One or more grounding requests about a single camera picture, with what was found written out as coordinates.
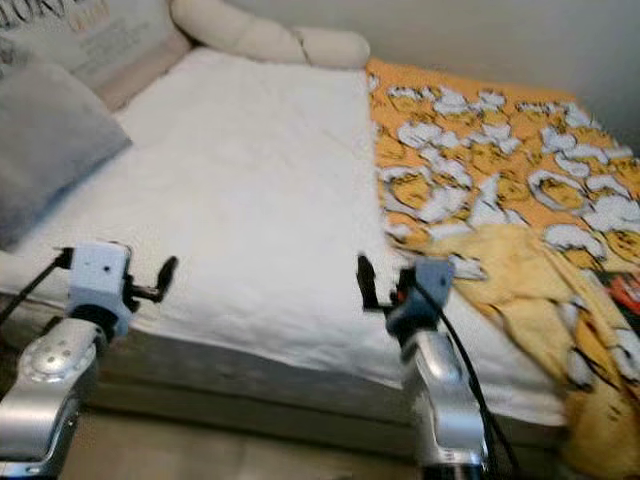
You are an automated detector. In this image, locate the grey bed base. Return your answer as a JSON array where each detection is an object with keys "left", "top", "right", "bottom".
[{"left": 0, "top": 288, "right": 573, "bottom": 453}]

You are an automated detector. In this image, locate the beige padded bed frame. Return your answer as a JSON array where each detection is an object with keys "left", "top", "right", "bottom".
[{"left": 100, "top": 30, "right": 194, "bottom": 113}]

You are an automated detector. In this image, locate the long cream bolster pillow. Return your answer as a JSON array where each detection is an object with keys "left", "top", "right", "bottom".
[{"left": 170, "top": 0, "right": 307, "bottom": 67}]

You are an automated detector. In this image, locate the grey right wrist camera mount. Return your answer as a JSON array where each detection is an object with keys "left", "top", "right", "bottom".
[{"left": 390, "top": 257, "right": 457, "bottom": 339}]

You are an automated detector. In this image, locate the grey printed headboard panel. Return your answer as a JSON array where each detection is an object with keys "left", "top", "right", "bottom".
[{"left": 0, "top": 0, "right": 177, "bottom": 88}]

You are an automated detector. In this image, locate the short cream pillow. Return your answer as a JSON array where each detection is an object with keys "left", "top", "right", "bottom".
[{"left": 292, "top": 26, "right": 372, "bottom": 71}]

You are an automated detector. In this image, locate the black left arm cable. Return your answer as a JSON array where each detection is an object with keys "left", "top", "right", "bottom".
[{"left": 0, "top": 249, "right": 75, "bottom": 323}]

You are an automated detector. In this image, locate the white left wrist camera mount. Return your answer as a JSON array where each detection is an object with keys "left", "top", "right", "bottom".
[{"left": 67, "top": 241, "right": 132, "bottom": 337}]

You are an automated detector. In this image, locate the yellow egg-print blanket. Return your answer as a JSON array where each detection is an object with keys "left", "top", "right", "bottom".
[{"left": 365, "top": 57, "right": 640, "bottom": 479}]

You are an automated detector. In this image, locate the white quilted mattress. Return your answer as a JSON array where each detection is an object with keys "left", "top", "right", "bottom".
[{"left": 0, "top": 47, "right": 573, "bottom": 428}]

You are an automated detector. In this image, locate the dark red-cover book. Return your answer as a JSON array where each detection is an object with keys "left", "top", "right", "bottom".
[{"left": 603, "top": 268, "right": 640, "bottom": 338}]

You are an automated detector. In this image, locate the grey pillow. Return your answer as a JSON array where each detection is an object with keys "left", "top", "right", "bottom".
[{"left": 0, "top": 38, "right": 134, "bottom": 252}]

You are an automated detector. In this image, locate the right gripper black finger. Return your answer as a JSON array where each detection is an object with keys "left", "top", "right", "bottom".
[{"left": 356, "top": 254, "right": 384, "bottom": 312}]

